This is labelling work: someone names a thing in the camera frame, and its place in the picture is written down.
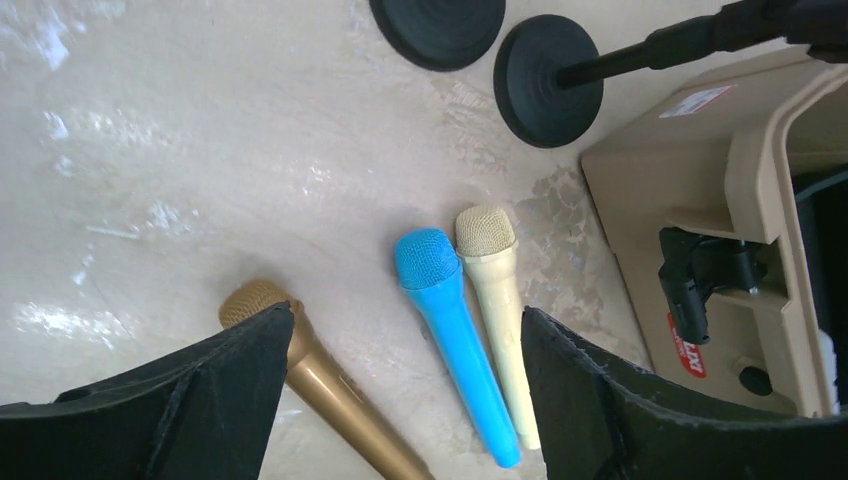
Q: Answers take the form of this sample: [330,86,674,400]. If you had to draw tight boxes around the tan plastic tool case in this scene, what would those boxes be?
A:
[581,48,847,417]

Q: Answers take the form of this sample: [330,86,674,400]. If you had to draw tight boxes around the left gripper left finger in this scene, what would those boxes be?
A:
[1,303,294,479]

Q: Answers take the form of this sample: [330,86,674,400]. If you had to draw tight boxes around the blue microphone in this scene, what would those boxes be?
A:
[394,228,521,469]

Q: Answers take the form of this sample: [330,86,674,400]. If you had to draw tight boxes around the brown gold microphone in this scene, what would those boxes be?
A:
[218,279,433,479]

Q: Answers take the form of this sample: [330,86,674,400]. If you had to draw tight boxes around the cream beige microphone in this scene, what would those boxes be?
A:
[455,205,541,450]

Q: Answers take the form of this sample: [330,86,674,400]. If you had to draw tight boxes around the black stand with brown mic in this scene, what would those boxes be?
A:
[369,0,506,72]

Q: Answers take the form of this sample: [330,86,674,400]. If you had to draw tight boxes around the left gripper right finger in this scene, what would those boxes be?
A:
[521,307,847,479]

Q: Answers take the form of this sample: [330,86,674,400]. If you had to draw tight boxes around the black stand with blue mic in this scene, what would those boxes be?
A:
[493,1,847,148]

